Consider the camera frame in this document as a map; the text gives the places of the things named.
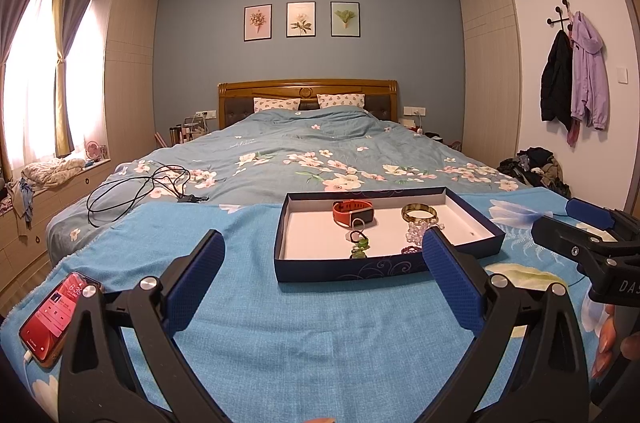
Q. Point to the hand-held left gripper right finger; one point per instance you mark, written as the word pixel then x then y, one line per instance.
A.
pixel 450 283

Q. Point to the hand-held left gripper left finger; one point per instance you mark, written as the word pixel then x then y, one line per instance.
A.
pixel 192 288

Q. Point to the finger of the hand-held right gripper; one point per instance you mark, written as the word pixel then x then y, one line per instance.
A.
pixel 575 243
pixel 592 213

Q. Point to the gold green bangle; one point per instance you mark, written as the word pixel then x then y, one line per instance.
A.
pixel 410 215

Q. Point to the red smart band watch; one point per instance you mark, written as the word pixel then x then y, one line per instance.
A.
pixel 350 205

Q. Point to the navy shallow cardboard box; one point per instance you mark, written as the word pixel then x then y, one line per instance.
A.
pixel 310 233

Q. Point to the person's right hand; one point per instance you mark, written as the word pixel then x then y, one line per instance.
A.
pixel 606 338

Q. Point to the pile of dark clothes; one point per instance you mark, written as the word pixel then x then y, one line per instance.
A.
pixel 535 168

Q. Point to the pink hanging garment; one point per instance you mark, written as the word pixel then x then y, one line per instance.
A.
pixel 574 133

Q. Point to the turquoise flower print blanket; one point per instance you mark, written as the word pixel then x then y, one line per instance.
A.
pixel 275 328

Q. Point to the black jacket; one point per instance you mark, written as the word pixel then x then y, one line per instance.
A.
pixel 555 83

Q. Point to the red smartphone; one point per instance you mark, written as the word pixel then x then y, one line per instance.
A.
pixel 55 308

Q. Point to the purple jacket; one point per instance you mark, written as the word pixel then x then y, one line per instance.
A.
pixel 590 68

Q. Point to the row of cosmetic bottles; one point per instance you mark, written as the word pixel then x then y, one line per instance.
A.
pixel 187 133

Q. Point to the window seat drawer cabinet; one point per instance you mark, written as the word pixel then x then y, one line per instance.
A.
pixel 50 213

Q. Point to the small pink fan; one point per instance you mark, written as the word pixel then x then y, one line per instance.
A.
pixel 92 150

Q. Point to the blue floral duvet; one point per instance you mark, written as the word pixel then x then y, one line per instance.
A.
pixel 300 138

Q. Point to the pile of pale bedding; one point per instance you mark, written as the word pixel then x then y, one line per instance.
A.
pixel 50 170

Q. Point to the patterned cloth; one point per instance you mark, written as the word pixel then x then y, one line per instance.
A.
pixel 22 203

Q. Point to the narrow beige wardrobe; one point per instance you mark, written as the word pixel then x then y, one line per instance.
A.
pixel 130 78

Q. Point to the grey and yellow curtain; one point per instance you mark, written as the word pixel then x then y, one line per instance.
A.
pixel 65 103

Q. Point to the wooden bed headboard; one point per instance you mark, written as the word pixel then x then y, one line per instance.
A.
pixel 300 85

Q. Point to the white sheer curtain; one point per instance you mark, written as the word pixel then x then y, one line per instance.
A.
pixel 35 78

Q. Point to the framed picture of brown bouquet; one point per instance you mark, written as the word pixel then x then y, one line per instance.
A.
pixel 258 23

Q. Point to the framed picture of green leaf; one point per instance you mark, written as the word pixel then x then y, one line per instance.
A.
pixel 345 19

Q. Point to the framed picture of white flower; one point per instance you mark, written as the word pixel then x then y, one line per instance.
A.
pixel 301 19

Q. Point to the white light switch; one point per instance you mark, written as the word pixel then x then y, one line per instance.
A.
pixel 622 75

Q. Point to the white wall socket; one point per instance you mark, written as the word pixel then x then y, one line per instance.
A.
pixel 415 110
pixel 205 113

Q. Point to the black wall coat hooks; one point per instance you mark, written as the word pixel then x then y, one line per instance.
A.
pixel 564 15

